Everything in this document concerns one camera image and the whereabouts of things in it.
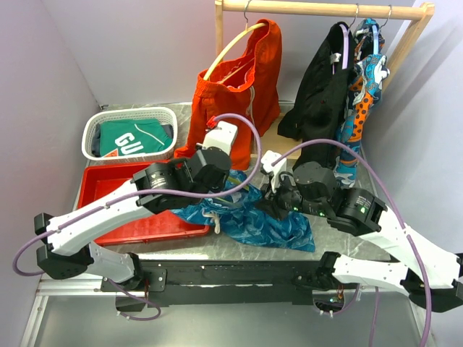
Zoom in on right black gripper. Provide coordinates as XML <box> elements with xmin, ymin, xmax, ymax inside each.
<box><xmin>253</xmin><ymin>171</ymin><xmax>328</xmax><ymax>220</ymax></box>

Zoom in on green hanger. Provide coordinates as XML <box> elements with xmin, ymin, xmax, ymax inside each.
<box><xmin>216</xmin><ymin>176</ymin><xmax>250</xmax><ymax>205</ymax></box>

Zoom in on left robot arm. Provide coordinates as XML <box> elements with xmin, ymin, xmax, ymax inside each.
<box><xmin>36</xmin><ymin>147</ymin><xmax>232</xmax><ymax>291</ymax></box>

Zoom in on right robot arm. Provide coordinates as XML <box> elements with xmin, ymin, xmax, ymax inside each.
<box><xmin>256</xmin><ymin>159</ymin><xmax>462</xmax><ymax>313</ymax></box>

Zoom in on black shorts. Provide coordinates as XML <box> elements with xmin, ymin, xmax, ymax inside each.
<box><xmin>277</xmin><ymin>22</ymin><xmax>357</xmax><ymax>174</ymax></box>

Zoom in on yellow hanger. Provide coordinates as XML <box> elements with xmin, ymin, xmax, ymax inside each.
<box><xmin>203</xmin><ymin>23</ymin><xmax>266</xmax><ymax>81</ymax></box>

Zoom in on orange blue patterned shorts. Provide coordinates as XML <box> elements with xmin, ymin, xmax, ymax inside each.
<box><xmin>323</xmin><ymin>18</ymin><xmax>391</xmax><ymax>192</ymax></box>

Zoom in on purple hanger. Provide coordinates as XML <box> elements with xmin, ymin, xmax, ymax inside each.
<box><xmin>338</xmin><ymin>22</ymin><xmax>352</xmax><ymax>70</ymax></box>

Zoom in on light blue hanger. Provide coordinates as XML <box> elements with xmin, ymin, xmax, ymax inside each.
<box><xmin>354</xmin><ymin>18</ymin><xmax>380</xmax><ymax>60</ymax></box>

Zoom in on wooden clothes rack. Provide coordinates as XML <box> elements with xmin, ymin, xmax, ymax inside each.
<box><xmin>214</xmin><ymin>0</ymin><xmax>436</xmax><ymax>160</ymax></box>

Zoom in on white plastic basket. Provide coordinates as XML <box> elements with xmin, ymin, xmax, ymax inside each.
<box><xmin>82</xmin><ymin>106</ymin><xmax>179</xmax><ymax>164</ymax></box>

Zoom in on green folded shirt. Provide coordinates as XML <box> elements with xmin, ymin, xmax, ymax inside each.
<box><xmin>91</xmin><ymin>118</ymin><xmax>174</xmax><ymax>158</ymax></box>

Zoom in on red plastic tray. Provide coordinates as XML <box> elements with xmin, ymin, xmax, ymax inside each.
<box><xmin>77</xmin><ymin>162</ymin><xmax>209</xmax><ymax>247</ymax></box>

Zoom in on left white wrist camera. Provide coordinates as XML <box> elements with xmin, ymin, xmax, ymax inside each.
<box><xmin>201</xmin><ymin>121</ymin><xmax>238</xmax><ymax>155</ymax></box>

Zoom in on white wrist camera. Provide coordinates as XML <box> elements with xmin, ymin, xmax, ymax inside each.
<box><xmin>260</xmin><ymin>150</ymin><xmax>287</xmax><ymax>193</ymax></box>
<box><xmin>201</xmin><ymin>121</ymin><xmax>238</xmax><ymax>155</ymax></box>

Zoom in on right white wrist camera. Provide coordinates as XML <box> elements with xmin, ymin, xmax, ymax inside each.
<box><xmin>260</xmin><ymin>150</ymin><xmax>287</xmax><ymax>193</ymax></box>

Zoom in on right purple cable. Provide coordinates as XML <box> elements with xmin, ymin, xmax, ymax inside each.
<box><xmin>273</xmin><ymin>139</ymin><xmax>435</xmax><ymax>347</ymax></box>

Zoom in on purple cable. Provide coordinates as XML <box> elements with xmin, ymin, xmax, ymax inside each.
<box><xmin>273</xmin><ymin>139</ymin><xmax>435</xmax><ymax>347</ymax></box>
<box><xmin>13</xmin><ymin>113</ymin><xmax>263</xmax><ymax>278</ymax></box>

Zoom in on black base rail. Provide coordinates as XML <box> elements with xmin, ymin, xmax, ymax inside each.
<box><xmin>100</xmin><ymin>258</ymin><xmax>359</xmax><ymax>308</ymax></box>

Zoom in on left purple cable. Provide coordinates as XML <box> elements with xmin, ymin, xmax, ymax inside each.
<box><xmin>13</xmin><ymin>113</ymin><xmax>263</xmax><ymax>278</ymax></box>

